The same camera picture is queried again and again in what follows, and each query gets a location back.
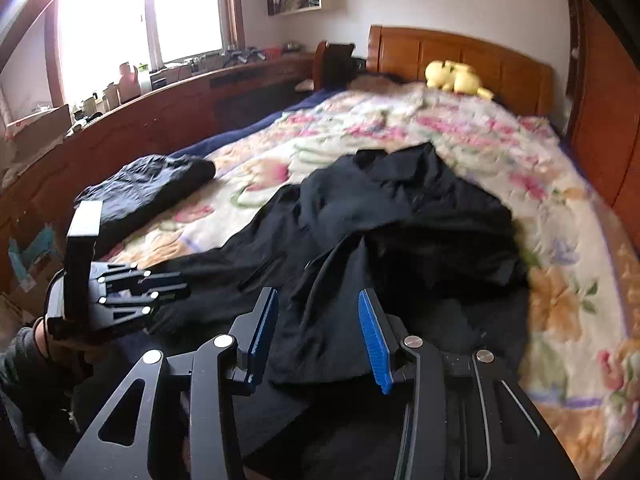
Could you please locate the yellow plush toy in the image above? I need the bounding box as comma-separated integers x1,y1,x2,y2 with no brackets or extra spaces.
425,60,496,101

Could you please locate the long wooden desk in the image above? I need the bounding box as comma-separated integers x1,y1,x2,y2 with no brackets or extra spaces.
0,52,321,311

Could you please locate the cardboard box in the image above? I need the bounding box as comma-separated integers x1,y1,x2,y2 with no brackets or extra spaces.
5,105,71,161

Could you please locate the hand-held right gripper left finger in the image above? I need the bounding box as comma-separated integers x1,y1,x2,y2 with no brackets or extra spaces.
59,286,280,480

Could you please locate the wooden bed headboard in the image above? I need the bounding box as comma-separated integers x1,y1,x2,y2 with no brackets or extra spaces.
367,25,556,118

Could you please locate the folded dark navy garment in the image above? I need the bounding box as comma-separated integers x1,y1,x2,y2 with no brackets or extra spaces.
75,154,217,256

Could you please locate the wooden louvred wardrobe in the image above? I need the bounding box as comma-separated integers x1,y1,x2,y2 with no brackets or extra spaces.
565,0,640,221

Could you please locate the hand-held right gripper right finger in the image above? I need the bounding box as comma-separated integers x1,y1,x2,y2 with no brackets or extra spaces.
358,288,581,480

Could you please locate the person's left forearm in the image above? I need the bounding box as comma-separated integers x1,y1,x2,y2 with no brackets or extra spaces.
0,340,93,433

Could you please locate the person's left hand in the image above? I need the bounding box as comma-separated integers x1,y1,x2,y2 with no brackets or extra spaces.
20,317,108,366

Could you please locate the floral plush blanket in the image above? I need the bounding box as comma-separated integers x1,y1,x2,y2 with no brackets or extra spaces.
107,82,640,466

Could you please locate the wood-framed window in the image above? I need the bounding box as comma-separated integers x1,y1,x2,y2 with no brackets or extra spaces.
45,0,246,106

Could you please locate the wooden chair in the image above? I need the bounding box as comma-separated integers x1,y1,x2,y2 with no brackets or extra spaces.
314,41,368,92

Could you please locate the black tripod device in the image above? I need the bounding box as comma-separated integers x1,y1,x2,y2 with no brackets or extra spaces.
222,47,263,66

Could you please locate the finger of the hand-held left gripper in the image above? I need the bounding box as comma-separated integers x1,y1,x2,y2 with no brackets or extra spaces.
95,295,177,337
91,261,192,300

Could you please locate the black double-breasted coat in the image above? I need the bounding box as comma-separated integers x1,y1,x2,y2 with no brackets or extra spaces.
145,142,532,411

